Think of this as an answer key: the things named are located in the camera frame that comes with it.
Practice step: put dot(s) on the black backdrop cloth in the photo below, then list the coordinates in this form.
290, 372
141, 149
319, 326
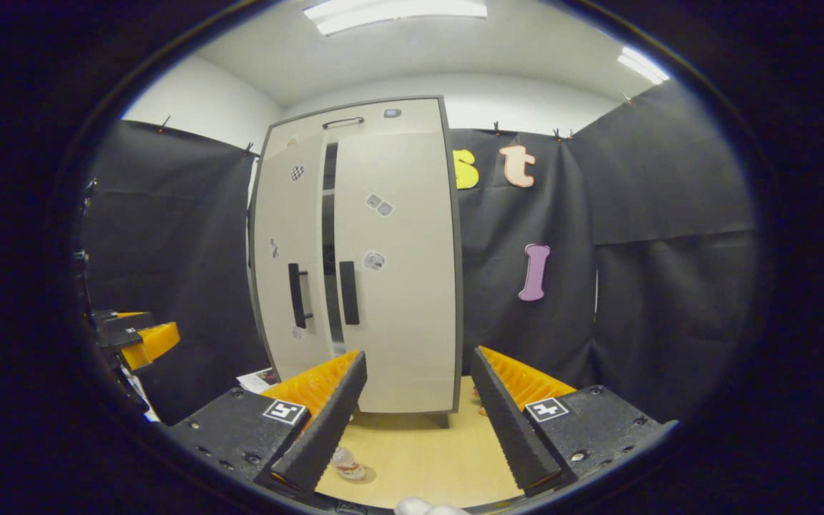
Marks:
669, 179

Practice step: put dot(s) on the white cabinet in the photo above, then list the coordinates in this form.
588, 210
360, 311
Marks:
328, 229

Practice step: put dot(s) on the round brown coaster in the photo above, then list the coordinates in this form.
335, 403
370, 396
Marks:
370, 474

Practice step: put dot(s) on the printed paper sheet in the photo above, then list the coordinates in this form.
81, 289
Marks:
258, 380

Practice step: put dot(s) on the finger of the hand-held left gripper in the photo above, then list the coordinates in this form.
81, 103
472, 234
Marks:
154, 342
122, 320

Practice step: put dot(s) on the clear plastic bottle red label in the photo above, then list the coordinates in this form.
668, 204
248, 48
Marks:
346, 461

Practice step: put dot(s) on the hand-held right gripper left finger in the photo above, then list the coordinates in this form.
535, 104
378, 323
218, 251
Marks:
326, 422

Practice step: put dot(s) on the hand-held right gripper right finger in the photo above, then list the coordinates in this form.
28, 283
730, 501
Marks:
508, 422

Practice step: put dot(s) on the white cabinet door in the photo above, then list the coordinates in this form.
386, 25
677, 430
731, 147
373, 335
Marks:
276, 300
412, 322

